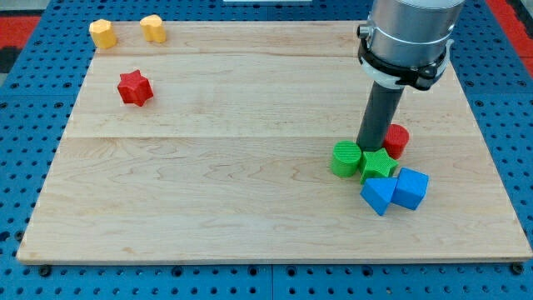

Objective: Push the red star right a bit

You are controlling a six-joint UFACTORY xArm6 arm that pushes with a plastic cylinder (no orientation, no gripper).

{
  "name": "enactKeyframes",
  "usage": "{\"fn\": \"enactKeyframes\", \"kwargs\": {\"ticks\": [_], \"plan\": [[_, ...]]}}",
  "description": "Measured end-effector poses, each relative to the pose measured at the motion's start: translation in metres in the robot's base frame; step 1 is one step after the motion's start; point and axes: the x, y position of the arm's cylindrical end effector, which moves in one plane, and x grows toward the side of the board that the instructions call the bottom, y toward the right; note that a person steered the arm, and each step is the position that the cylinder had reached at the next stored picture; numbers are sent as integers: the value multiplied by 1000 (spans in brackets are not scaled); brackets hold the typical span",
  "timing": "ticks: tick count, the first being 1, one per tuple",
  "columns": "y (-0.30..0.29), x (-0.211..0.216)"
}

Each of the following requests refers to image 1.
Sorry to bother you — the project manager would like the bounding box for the red cylinder block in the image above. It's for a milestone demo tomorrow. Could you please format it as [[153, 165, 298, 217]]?
[[382, 124, 410, 159]]

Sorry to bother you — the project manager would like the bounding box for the yellow heart block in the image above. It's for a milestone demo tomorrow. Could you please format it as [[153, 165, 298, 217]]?
[[139, 14, 167, 43]]

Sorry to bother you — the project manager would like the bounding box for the green star block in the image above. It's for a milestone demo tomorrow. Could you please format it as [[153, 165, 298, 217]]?
[[359, 147, 399, 184]]

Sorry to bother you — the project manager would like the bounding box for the red star block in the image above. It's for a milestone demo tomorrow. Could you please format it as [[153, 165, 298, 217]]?
[[117, 70, 153, 107]]

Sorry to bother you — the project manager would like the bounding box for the blue cube block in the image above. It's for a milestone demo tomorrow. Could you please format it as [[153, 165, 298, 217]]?
[[391, 167, 430, 210]]

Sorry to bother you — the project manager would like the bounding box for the green cylinder block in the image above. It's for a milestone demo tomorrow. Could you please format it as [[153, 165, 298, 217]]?
[[330, 140, 362, 178]]

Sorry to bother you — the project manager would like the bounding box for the blue triangle block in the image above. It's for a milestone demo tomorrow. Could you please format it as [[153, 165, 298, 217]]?
[[360, 177, 397, 216]]

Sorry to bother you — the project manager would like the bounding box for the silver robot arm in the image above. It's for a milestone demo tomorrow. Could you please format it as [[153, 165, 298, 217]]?
[[356, 0, 464, 91]]

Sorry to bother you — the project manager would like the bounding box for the yellow hexagon block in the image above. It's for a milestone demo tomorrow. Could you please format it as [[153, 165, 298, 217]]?
[[89, 19, 117, 49]]

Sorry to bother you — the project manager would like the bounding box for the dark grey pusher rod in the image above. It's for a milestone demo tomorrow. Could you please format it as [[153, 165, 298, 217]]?
[[356, 82, 404, 152]]

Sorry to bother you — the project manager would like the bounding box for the wooden board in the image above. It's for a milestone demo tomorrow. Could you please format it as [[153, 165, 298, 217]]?
[[17, 22, 532, 265]]

